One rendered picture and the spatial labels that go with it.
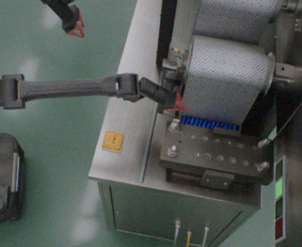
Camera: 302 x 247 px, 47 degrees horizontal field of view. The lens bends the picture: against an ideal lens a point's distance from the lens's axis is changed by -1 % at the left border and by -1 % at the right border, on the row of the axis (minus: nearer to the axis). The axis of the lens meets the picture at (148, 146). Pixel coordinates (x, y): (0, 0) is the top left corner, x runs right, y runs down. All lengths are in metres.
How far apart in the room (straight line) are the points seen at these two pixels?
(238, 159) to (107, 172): 0.49
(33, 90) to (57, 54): 1.76
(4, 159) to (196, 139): 1.29
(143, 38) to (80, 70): 1.14
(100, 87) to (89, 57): 1.71
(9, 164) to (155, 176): 1.09
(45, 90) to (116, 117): 0.39
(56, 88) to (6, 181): 1.08
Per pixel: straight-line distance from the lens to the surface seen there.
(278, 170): 1.12
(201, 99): 1.22
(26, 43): 3.05
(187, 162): 1.22
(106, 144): 1.36
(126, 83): 1.15
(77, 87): 1.15
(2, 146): 2.25
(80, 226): 2.21
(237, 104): 1.23
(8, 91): 1.19
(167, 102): 1.21
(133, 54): 1.65
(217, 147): 1.27
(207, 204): 1.39
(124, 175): 1.32
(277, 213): 1.07
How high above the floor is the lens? 2.12
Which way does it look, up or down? 62 degrees down
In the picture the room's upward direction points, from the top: 6 degrees clockwise
